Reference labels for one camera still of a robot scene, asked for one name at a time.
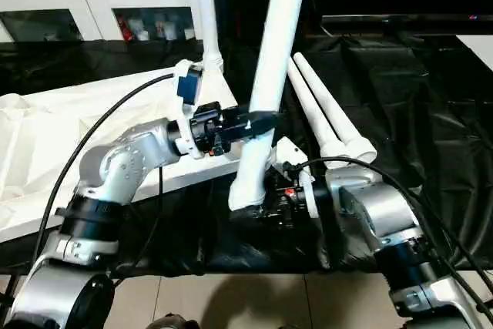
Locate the white plastic table leg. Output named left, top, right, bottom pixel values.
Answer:
left=227, top=0, right=313, bottom=210
left=293, top=52, right=378, bottom=164
left=287, top=59, right=355, bottom=164
left=194, top=0, right=224, bottom=76

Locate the grey left robot leg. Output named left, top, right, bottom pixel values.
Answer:
left=146, top=314, right=193, bottom=329

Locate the black work mat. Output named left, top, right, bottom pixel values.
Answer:
left=0, top=32, right=493, bottom=276

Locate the white flat board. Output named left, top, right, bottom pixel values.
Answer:
left=458, top=35, right=493, bottom=72

